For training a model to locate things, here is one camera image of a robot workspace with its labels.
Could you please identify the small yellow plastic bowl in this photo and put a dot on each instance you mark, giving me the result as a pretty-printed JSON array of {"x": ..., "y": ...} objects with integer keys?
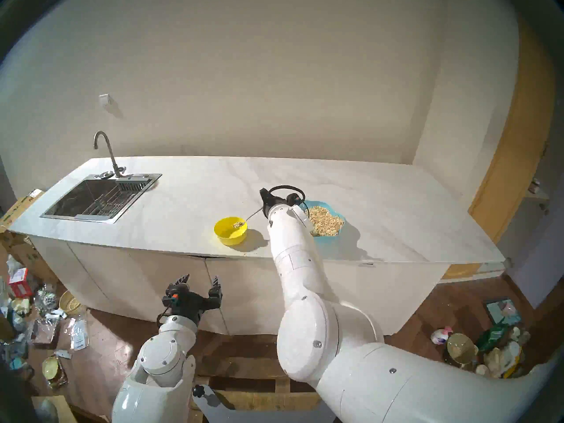
[{"x": 229, "y": 237}]

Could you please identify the blue patterned ceramic bowl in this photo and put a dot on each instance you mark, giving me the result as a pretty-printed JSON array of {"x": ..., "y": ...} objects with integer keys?
[{"x": 49, "y": 301}]

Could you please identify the wooden pallet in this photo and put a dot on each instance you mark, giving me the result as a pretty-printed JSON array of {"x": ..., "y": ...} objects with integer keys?
[{"x": 238, "y": 367}]

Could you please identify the yellow wooden door frame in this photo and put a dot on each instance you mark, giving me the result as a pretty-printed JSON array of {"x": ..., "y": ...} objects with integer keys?
[{"x": 515, "y": 162}]

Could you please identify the metal sink drain rack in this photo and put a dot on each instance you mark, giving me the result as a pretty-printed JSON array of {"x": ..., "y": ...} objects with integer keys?
[{"x": 110, "y": 202}]

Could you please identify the curved metal faucet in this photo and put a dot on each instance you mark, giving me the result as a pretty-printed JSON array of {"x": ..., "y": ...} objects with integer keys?
[{"x": 112, "y": 157}]

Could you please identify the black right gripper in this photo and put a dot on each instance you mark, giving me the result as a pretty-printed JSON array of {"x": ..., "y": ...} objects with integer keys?
[{"x": 280, "y": 200}]

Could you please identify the pale woven basket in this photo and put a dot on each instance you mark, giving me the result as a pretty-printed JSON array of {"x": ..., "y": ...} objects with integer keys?
[{"x": 70, "y": 303}]

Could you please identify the stainless steel sink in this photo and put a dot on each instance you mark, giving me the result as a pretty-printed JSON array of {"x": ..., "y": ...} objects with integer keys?
[{"x": 75, "y": 197}]

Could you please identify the white wall socket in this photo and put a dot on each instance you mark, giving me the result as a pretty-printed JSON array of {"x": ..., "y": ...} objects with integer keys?
[{"x": 104, "y": 100}]

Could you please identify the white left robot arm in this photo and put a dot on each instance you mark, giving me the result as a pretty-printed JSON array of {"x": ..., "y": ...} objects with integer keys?
[{"x": 161, "y": 360}]

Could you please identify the metal spoon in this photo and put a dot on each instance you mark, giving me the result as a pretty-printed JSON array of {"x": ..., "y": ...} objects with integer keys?
[{"x": 239, "y": 225}]

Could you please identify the dark green snack bag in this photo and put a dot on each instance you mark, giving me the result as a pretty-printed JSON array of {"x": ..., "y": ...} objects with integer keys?
[{"x": 491, "y": 337}]

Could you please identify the clear bag with white label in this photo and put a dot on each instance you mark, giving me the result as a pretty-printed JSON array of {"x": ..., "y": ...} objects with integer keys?
[{"x": 78, "y": 336}]

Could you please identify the blue scalloped bowl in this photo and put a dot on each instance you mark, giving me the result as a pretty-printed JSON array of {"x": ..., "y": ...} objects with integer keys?
[{"x": 330, "y": 239}]

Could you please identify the flat clear plastic bag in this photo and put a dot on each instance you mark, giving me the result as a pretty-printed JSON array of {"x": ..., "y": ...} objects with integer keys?
[{"x": 44, "y": 330}]

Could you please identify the round metal sink cap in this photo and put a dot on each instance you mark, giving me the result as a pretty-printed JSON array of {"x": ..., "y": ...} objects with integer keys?
[{"x": 106, "y": 176}]

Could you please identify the white bottle with pink cap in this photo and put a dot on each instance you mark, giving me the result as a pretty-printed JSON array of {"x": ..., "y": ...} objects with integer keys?
[{"x": 440, "y": 337}]

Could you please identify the white counter cabinet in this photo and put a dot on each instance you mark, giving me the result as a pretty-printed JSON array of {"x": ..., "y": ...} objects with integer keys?
[{"x": 132, "y": 276}]

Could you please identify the teal framed tablet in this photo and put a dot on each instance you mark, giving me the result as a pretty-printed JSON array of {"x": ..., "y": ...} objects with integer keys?
[{"x": 500, "y": 311}]

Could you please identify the large cereal heap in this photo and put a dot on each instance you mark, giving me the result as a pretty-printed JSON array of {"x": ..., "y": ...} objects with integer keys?
[{"x": 328, "y": 221}]

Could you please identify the green colander bowl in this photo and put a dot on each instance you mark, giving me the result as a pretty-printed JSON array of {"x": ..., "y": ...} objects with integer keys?
[{"x": 460, "y": 347}]

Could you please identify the pale green ceramic bowl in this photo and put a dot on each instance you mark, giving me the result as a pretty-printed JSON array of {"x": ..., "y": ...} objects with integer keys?
[{"x": 50, "y": 368}]

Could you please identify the black star knob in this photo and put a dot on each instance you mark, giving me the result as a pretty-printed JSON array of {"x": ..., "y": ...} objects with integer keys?
[{"x": 199, "y": 391}]

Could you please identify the brown cardboard box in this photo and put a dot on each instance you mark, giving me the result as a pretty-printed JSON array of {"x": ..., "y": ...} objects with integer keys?
[{"x": 20, "y": 246}]

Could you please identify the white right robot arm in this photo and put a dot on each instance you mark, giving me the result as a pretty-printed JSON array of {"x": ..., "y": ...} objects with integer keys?
[{"x": 295, "y": 259}]

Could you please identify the small red box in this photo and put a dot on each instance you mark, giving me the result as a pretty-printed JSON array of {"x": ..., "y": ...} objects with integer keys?
[{"x": 20, "y": 285}]

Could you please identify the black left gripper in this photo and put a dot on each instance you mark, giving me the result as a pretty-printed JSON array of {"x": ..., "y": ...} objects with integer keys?
[{"x": 189, "y": 302}]

